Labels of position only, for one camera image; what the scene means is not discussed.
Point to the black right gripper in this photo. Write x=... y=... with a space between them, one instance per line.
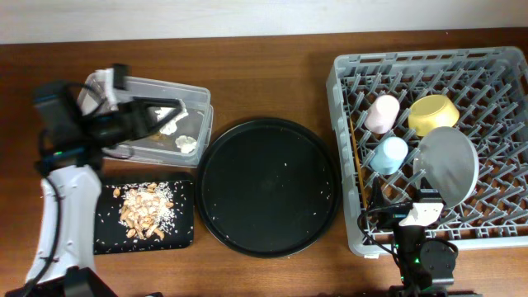
x=392 y=216

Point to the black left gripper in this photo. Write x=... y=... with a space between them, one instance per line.
x=131 y=115

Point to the large white tissue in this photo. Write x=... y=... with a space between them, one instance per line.
x=171 y=127

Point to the small white tissue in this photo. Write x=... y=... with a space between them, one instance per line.
x=186 y=144

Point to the blue cup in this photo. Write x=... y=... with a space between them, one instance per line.
x=389 y=156

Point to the light grey plate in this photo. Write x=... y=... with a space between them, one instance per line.
x=450 y=164

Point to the wooden chopstick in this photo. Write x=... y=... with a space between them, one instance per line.
x=358 y=164

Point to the pink cup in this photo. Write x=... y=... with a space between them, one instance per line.
x=382 y=114

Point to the food scraps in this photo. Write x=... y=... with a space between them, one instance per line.
x=146 y=210

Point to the yellow bowl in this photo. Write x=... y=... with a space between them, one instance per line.
x=431 y=112

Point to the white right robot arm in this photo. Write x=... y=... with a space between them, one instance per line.
x=426 y=264

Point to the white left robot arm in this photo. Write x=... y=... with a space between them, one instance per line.
x=64 y=262

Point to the clear plastic waste bin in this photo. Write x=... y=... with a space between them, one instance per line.
x=161 y=149

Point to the grey dishwasher rack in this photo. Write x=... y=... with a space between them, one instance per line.
x=489 y=88

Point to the round black serving tray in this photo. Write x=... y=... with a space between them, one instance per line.
x=268 y=188

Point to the black rectangular tray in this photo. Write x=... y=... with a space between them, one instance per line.
x=109 y=235

